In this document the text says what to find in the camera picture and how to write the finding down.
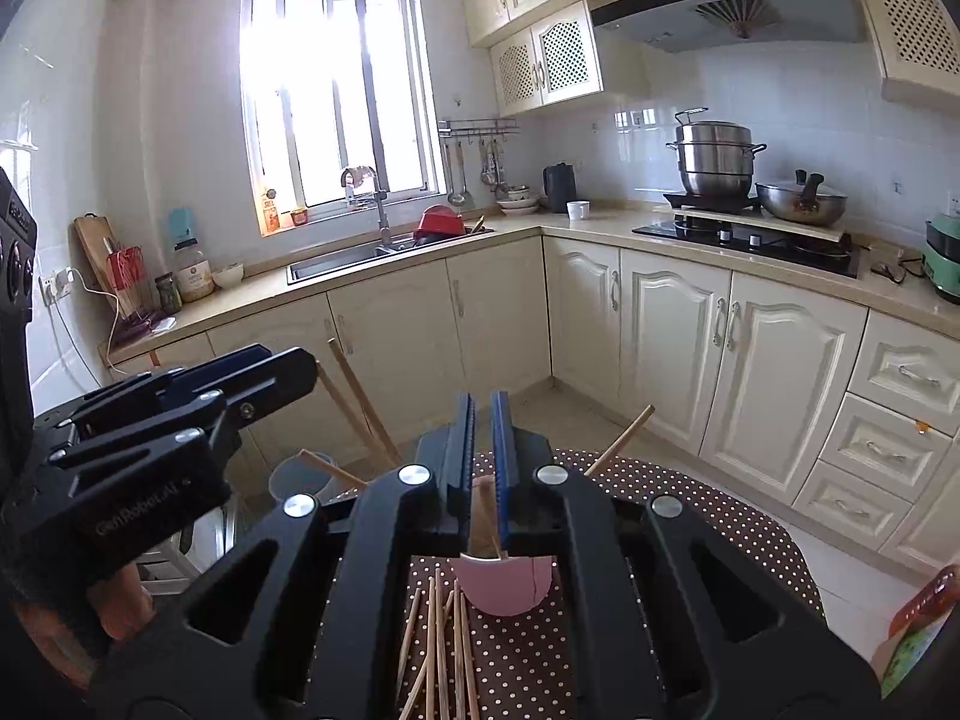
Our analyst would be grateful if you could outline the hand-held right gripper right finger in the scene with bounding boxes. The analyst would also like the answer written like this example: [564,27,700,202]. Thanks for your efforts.
[491,390,884,720]

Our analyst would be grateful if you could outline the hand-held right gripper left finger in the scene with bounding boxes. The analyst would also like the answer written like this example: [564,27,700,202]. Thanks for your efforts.
[90,390,477,720]

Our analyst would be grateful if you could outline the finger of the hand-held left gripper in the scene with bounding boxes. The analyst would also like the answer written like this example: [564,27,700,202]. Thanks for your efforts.
[70,343,273,437]
[47,347,319,471]

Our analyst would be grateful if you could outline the single wooden chopstick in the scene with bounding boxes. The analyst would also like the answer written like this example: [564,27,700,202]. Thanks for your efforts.
[480,476,511,563]

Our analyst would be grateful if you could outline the pile of wooden chopsticks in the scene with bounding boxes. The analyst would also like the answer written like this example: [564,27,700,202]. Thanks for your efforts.
[298,337,655,720]

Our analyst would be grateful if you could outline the pink cup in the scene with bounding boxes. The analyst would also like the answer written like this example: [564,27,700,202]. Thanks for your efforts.
[454,472,556,616]

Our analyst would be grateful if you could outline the red kitchen utensils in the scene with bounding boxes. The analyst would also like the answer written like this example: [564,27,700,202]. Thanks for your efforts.
[105,244,147,316]

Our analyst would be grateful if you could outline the person's left hand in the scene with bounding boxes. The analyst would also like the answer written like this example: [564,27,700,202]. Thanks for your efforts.
[97,562,155,642]

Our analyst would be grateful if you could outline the purple bag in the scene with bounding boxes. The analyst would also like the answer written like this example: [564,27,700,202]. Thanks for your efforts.
[120,311,177,338]

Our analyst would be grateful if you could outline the large jar with white lid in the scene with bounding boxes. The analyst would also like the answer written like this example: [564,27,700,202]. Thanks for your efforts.
[172,238,216,303]

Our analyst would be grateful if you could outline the stainless steel sink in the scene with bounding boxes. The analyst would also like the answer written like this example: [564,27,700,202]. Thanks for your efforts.
[286,225,496,286]

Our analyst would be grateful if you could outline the wooden cutting board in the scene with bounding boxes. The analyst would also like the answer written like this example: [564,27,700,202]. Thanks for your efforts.
[73,214,143,320]

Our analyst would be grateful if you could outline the brown polka-dot tablecloth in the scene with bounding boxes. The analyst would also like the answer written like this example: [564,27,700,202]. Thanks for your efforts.
[307,448,826,720]

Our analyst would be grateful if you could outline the metal faucet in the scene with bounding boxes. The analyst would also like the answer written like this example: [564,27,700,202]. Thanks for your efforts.
[340,165,393,248]

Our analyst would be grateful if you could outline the red bowl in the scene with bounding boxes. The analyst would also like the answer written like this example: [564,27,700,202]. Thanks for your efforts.
[415,205,470,245]

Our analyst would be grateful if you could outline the hanging metal ladle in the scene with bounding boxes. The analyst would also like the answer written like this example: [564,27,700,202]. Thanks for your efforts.
[448,139,471,205]

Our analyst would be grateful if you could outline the black electric kettle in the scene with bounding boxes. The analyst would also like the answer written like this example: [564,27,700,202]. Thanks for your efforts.
[542,161,578,215]

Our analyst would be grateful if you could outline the kitchen window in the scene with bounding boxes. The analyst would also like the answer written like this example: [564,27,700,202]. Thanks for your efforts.
[240,0,443,215]

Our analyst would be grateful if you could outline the black induction cooker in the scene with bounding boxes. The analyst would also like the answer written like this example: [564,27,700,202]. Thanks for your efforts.
[664,191,762,212]

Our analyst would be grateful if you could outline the black glass gas stove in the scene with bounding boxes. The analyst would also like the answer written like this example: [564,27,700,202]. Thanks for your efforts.
[632,219,863,280]

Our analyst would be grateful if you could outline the stainless steel steamer pot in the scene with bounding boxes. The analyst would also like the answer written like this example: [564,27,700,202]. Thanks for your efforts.
[665,107,767,198]

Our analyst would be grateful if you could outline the steel wok with lid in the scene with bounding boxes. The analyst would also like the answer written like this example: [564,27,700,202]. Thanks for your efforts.
[755,170,850,227]

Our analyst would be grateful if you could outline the green multi-cooker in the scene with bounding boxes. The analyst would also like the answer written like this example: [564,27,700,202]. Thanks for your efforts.
[924,212,960,287]

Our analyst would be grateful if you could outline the white charging cable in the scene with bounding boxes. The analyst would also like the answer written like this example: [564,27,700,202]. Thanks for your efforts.
[71,270,125,372]

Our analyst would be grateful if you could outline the wall socket with charger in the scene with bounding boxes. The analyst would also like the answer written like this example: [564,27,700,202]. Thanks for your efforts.
[39,268,80,306]

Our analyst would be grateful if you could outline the metal utensil rail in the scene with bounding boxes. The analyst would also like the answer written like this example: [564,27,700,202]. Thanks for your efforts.
[438,118,520,140]

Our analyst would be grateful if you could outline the small lattice-door wall cabinet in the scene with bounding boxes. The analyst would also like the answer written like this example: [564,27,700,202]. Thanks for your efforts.
[489,0,646,119]

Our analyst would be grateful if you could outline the black power cable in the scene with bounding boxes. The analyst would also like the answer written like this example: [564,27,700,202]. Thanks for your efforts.
[870,244,927,286]

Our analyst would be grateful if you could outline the large lattice-door wall cabinet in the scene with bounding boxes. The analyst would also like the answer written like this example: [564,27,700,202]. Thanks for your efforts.
[836,0,960,117]

